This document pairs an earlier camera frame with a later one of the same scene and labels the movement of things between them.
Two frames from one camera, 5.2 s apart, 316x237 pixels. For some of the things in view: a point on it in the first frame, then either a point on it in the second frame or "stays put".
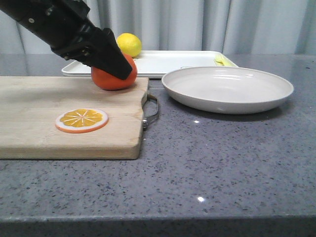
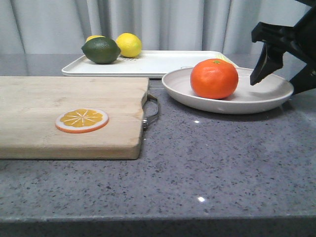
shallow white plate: x=226 y=90 stays put
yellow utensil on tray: x=220 y=60 stays put
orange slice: x=82 y=120 stays put
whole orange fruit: x=107 y=81 → x=214 y=79
